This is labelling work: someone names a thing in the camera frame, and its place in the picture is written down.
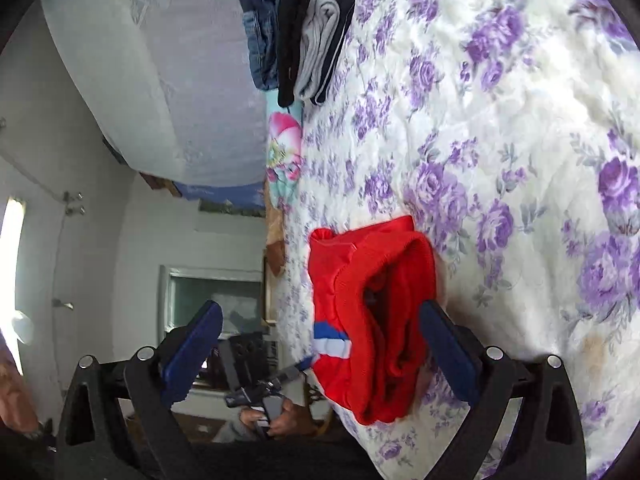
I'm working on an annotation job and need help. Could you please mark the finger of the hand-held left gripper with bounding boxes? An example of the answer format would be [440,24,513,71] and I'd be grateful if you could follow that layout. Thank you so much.
[270,355,317,387]

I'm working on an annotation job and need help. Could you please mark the purple floral bedspread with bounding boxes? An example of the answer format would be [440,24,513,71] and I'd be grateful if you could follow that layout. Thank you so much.
[272,0,640,480]

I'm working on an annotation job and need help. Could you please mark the pink patterned cloth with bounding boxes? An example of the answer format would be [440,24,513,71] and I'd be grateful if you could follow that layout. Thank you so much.
[0,337,43,436]

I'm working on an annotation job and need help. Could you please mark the person's left hand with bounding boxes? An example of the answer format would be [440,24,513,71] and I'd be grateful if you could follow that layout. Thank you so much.
[239,400,313,440]

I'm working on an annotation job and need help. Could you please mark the person's left forearm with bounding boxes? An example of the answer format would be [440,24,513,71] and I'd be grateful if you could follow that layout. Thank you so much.
[212,417,251,444]

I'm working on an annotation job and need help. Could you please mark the blue wall poster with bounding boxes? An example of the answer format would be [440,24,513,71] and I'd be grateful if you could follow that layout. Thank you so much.
[172,180,266,218]

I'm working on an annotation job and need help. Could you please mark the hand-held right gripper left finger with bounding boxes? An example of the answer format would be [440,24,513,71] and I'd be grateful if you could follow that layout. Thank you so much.
[55,300,224,480]

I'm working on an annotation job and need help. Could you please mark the red pants with blue stripe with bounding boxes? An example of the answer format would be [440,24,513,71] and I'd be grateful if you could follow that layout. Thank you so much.
[307,215,438,426]

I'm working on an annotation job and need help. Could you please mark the metal wall fitting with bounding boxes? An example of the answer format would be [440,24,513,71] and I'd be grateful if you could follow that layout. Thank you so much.
[62,191,87,217]

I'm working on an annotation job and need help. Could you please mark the folded blue jeans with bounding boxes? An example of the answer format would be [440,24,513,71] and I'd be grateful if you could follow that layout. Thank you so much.
[239,0,282,92]

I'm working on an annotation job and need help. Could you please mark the white framed window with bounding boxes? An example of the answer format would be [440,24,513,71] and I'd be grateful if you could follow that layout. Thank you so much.
[159,265,266,341]

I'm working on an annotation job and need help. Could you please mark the teal pink patterned pillow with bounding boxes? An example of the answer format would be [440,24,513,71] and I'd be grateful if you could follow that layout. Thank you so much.
[264,95,305,211]

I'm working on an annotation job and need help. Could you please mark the bright window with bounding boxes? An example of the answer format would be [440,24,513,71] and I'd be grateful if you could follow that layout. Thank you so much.
[0,197,27,311]

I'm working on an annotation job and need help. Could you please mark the folded grey pants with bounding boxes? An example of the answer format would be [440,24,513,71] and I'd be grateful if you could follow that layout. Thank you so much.
[294,0,346,101]

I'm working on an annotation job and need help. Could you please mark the folded navy white-striped pants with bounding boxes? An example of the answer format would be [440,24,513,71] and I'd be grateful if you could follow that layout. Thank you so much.
[310,0,357,107]

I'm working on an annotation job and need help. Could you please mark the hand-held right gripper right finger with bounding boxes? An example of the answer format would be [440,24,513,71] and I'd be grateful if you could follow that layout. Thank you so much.
[419,300,587,480]

